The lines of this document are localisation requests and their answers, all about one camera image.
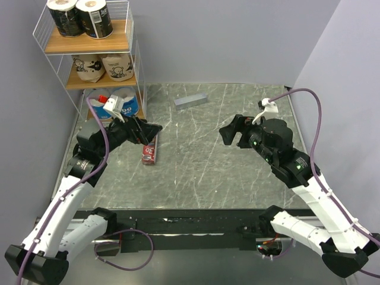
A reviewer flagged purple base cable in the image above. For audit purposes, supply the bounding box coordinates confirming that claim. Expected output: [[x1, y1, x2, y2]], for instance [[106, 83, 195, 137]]
[[94, 229, 154, 271]]

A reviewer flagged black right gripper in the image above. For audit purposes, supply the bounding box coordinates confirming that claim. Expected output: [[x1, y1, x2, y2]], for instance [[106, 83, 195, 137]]
[[219, 113, 277, 164]]

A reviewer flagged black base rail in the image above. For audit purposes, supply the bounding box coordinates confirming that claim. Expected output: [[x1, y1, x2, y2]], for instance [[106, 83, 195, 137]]
[[109, 209, 284, 253]]

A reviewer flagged grey rectangular box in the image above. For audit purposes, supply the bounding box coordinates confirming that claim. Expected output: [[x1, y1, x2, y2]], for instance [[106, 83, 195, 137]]
[[174, 93, 208, 110]]

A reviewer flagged white wire wooden shelf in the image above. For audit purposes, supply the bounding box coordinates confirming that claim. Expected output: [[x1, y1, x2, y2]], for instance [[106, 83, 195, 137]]
[[33, 1, 147, 118]]

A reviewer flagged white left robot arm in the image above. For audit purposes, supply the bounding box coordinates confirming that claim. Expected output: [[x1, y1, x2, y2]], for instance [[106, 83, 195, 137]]
[[5, 116, 163, 284]]

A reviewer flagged brown paper towel roll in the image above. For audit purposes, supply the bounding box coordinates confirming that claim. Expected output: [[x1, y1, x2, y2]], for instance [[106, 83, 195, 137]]
[[72, 54, 105, 83], [100, 53, 134, 82]]

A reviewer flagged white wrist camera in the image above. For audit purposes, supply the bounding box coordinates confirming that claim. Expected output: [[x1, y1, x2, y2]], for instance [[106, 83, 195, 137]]
[[98, 95, 125, 125], [252, 98, 278, 125]]

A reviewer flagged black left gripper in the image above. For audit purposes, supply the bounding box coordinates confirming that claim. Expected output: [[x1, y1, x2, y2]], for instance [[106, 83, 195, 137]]
[[97, 110, 162, 157]]

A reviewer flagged black paper towel roll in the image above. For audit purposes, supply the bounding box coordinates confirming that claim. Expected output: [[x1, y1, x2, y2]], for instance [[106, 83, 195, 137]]
[[75, 0, 113, 39], [46, 0, 85, 37]]

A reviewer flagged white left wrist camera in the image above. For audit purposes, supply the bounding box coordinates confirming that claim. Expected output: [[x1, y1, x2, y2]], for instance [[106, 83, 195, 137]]
[[98, 95, 125, 125]]

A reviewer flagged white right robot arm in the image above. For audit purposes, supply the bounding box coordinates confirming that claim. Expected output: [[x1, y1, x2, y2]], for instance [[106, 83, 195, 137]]
[[219, 115, 379, 278]]

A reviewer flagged red toothpaste box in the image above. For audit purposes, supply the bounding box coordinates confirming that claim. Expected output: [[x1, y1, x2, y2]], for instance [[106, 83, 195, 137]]
[[141, 135, 159, 165]]

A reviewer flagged blue paper towel roll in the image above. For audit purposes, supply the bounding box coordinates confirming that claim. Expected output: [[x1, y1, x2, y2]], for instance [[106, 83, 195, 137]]
[[84, 88, 112, 123], [112, 87, 139, 116]]

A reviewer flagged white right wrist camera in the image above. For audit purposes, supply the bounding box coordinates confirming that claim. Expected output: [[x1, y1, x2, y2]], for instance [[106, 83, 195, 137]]
[[252, 98, 278, 125]]

